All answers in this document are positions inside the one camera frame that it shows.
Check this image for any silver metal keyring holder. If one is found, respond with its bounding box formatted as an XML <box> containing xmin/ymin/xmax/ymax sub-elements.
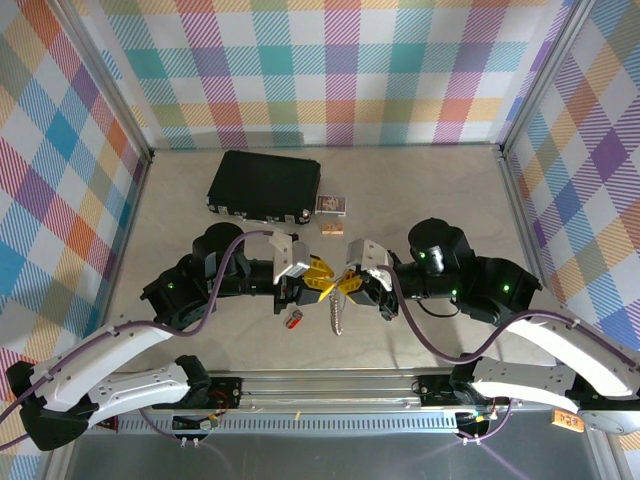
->
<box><xmin>327</xmin><ymin>279</ymin><xmax>350</xmax><ymax>337</ymax></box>

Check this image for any playing card box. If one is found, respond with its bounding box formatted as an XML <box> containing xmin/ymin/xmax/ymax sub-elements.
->
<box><xmin>314</xmin><ymin>194</ymin><xmax>349</xmax><ymax>217</ymax></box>

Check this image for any black hard case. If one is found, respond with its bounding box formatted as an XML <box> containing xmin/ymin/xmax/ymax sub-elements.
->
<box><xmin>206</xmin><ymin>149</ymin><xmax>321</xmax><ymax>226</ymax></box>

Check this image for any grey metal plate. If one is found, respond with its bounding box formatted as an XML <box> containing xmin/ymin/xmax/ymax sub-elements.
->
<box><xmin>64</xmin><ymin>432</ymin><xmax>606</xmax><ymax>480</ymax></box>

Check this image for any orange paper tag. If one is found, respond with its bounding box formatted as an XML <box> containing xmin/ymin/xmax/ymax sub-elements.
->
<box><xmin>552</xmin><ymin>409</ymin><xmax>585</xmax><ymax>431</ymax></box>

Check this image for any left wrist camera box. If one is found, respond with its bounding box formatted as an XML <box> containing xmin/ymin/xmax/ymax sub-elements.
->
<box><xmin>269</xmin><ymin>232</ymin><xmax>315</xmax><ymax>280</ymax></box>

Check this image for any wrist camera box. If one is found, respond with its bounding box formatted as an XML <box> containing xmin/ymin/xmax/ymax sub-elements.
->
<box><xmin>346</xmin><ymin>238</ymin><xmax>394</xmax><ymax>291</ymax></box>
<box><xmin>269</xmin><ymin>232</ymin><xmax>315</xmax><ymax>280</ymax></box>

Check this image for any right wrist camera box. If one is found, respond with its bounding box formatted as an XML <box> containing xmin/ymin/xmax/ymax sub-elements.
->
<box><xmin>346</xmin><ymin>238</ymin><xmax>394</xmax><ymax>291</ymax></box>

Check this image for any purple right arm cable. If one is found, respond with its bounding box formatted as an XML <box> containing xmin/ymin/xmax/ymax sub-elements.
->
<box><xmin>377</xmin><ymin>263</ymin><xmax>640</xmax><ymax>446</ymax></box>

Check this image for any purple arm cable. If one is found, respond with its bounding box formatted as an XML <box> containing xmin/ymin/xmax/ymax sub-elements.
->
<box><xmin>0</xmin><ymin>228</ymin><xmax>275</xmax><ymax>449</ymax></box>
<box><xmin>377</xmin><ymin>263</ymin><xmax>640</xmax><ymax>446</ymax></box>

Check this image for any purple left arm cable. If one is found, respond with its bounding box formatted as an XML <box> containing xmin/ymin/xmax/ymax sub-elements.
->
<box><xmin>0</xmin><ymin>228</ymin><xmax>275</xmax><ymax>449</ymax></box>

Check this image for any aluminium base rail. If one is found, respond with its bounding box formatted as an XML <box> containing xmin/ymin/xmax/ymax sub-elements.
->
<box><xmin>112</xmin><ymin>369</ymin><xmax>591</xmax><ymax>437</ymax></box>

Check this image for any aluminium side frame rail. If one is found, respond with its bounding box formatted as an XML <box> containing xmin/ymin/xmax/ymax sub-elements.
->
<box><xmin>497</xmin><ymin>144</ymin><xmax>561</xmax><ymax>306</ymax></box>
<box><xmin>94</xmin><ymin>152</ymin><xmax>156</xmax><ymax>346</ymax></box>

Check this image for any aluminium frame post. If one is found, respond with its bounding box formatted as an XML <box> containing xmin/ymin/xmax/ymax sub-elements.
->
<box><xmin>497</xmin><ymin>0</ymin><xmax>599</xmax><ymax>159</ymax></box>
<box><xmin>57</xmin><ymin>0</ymin><xmax>157</xmax><ymax>164</ymax></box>

